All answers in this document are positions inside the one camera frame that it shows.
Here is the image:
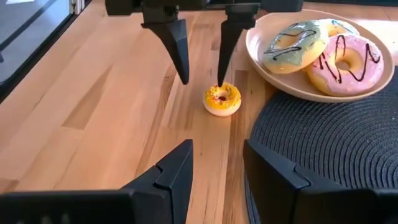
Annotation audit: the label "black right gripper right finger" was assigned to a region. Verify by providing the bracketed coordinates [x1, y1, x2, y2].
[243, 138, 398, 224]

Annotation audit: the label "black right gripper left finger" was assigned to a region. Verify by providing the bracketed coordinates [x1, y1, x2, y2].
[0, 138, 195, 224]

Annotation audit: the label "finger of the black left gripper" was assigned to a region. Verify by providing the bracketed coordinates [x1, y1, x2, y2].
[216, 4, 261, 88]
[141, 6, 191, 86]

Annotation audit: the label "green frosted drizzled donut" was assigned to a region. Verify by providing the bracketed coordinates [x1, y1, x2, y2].
[262, 19, 330, 75]

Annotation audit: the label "small yellow sprinkled donut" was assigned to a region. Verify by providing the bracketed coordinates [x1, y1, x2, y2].
[202, 82, 243, 118]

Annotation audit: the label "pink frosted drizzled donut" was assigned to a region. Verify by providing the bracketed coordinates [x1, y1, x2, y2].
[305, 33, 385, 98]

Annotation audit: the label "dark woven round placemat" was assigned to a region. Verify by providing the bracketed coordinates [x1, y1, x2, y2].
[244, 66, 398, 224]

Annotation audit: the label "beige round plate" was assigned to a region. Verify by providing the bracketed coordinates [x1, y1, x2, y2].
[245, 8, 396, 104]

